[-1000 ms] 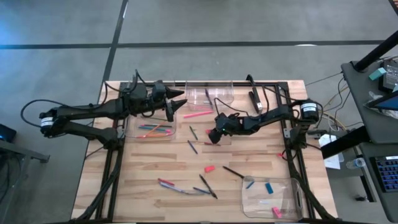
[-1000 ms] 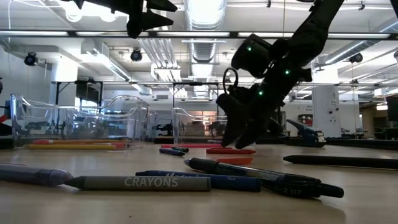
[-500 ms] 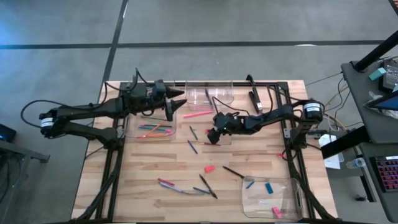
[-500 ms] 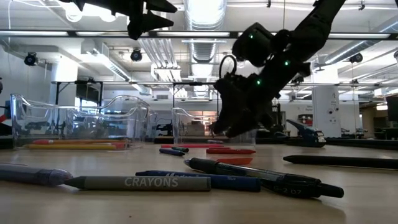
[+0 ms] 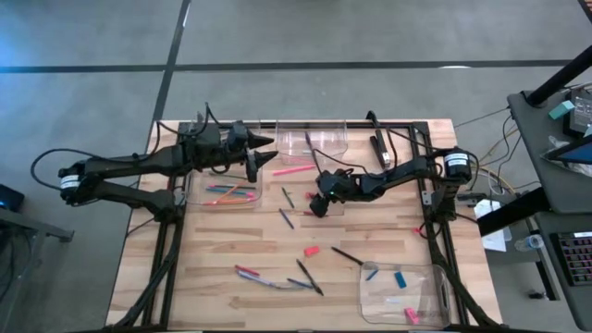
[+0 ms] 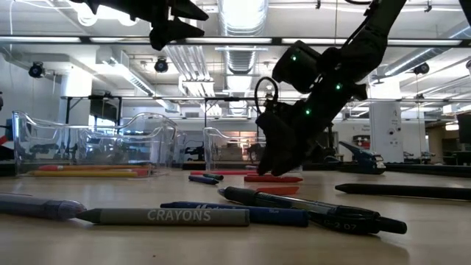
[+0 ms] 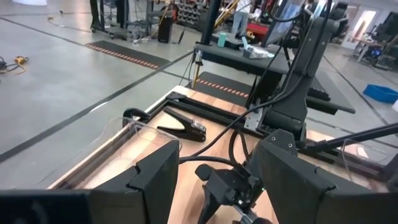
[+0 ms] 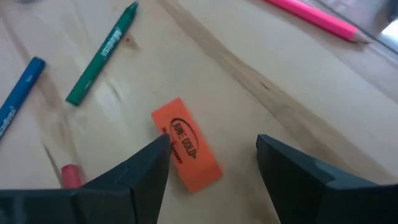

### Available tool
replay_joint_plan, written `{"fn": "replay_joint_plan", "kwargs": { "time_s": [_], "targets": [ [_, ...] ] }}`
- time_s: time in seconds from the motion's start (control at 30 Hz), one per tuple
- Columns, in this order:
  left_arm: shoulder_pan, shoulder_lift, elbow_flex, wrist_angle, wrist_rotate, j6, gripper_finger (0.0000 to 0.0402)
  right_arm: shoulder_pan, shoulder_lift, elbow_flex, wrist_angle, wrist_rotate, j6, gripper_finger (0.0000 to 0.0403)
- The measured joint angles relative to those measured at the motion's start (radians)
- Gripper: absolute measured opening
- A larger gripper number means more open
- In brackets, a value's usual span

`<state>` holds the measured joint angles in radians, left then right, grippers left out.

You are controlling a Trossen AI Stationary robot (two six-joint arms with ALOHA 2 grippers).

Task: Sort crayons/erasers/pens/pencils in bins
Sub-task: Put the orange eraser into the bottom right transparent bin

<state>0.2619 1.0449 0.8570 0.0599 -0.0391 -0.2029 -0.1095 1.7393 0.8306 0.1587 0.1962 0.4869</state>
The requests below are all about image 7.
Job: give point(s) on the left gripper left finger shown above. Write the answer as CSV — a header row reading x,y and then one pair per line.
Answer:
x,y
124,202

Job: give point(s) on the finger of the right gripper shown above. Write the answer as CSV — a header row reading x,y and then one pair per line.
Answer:
x,y
252,217
209,207

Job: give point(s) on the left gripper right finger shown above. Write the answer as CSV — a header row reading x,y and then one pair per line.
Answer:
x,y
311,202

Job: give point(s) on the clear plastic bin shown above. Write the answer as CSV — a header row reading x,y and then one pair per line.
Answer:
x,y
367,152
130,130

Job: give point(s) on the black spring clamp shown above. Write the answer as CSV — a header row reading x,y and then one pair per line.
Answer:
x,y
186,129

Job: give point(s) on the black curved clamp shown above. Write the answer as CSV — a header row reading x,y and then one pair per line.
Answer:
x,y
133,112

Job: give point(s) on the black floor mat orange stripe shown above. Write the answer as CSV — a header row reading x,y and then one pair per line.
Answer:
x,y
224,88
127,54

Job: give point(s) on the black keyboard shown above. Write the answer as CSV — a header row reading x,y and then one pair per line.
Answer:
x,y
320,90

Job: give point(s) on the black desk with equipment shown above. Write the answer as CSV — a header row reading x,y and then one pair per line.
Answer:
x,y
236,57

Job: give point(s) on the blue plastic tub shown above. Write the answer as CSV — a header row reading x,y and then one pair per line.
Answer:
x,y
381,93

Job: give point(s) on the clear plastic bag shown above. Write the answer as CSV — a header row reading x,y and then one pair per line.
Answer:
x,y
256,51

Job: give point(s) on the teal box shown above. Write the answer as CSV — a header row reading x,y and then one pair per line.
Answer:
x,y
221,39

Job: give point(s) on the red bag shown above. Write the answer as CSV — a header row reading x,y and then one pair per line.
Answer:
x,y
256,31

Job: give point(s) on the background workstation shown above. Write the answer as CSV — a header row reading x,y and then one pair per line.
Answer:
x,y
376,46

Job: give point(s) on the person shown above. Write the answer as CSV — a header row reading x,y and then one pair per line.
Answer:
x,y
241,17

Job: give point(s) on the black floor box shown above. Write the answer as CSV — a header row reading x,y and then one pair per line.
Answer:
x,y
164,29

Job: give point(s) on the laptop with blue screen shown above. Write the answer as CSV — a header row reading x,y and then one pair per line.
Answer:
x,y
286,18

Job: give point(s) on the parts bin shelf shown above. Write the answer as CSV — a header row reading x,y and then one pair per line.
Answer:
x,y
192,11

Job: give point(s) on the black office chair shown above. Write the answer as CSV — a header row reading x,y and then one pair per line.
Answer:
x,y
340,18

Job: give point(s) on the black rolling rack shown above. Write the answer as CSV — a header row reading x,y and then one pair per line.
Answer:
x,y
115,15

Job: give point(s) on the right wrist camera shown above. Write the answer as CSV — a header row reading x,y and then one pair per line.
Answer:
x,y
203,171

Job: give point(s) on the silver mounting bracket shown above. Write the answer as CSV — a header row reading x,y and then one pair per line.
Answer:
x,y
253,116

